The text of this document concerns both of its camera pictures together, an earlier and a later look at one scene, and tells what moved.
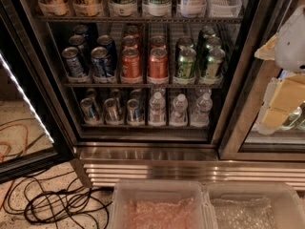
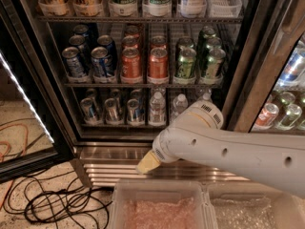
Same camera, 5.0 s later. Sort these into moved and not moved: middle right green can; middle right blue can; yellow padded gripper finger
Moved: yellow padded gripper finger
Not moved: middle right green can; middle right blue can
